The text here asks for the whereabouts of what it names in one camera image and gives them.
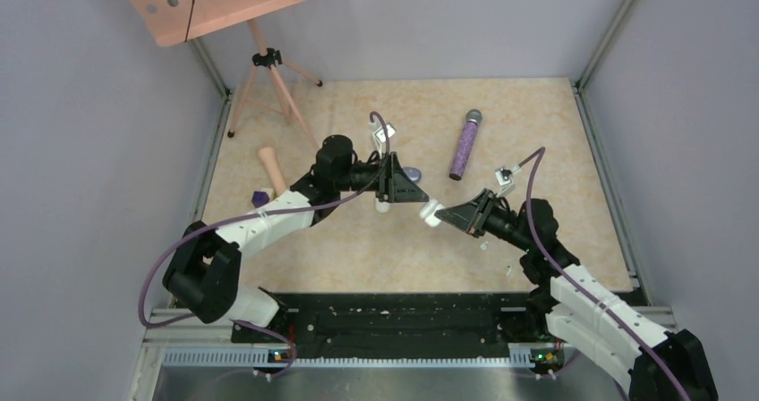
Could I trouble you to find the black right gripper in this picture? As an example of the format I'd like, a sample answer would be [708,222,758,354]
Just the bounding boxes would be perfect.
[438,188,533,252]

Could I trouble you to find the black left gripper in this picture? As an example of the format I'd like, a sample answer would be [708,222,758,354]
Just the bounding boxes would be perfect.
[336,151,429,202]

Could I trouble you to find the lavender charging case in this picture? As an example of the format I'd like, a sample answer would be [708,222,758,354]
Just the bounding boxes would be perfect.
[404,166,422,183]

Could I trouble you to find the white earbud case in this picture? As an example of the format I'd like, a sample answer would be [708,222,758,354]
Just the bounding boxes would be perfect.
[419,200,444,227]

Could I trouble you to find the white oval charging case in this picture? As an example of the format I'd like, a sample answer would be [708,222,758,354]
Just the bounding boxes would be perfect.
[374,200,390,214]

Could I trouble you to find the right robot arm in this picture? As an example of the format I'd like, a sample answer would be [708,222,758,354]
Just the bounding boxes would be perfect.
[420,189,719,400]

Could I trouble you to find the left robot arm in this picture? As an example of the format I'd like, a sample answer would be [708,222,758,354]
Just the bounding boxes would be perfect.
[162,135,430,342]

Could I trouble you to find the purple glitter microphone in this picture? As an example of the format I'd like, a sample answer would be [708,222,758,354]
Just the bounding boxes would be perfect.
[448,109,483,181]

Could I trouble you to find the small purple block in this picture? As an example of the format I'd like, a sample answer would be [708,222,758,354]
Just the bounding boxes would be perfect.
[251,191,270,208]

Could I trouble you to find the pink music stand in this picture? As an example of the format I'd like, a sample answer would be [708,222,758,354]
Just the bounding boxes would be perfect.
[108,0,344,150]

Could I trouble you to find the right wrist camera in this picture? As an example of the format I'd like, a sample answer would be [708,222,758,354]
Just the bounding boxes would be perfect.
[494,165,522,198]

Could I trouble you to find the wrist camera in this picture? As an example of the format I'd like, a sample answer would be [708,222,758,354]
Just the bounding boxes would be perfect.
[494,165,522,198]
[369,123,397,154]

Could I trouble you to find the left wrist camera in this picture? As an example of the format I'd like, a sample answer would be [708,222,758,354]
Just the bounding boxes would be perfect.
[369,123,397,154]

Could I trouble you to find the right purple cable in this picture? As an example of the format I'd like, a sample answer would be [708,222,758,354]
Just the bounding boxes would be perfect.
[512,146,692,401]

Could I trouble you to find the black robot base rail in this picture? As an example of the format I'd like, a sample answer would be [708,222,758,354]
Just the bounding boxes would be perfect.
[231,291,585,364]

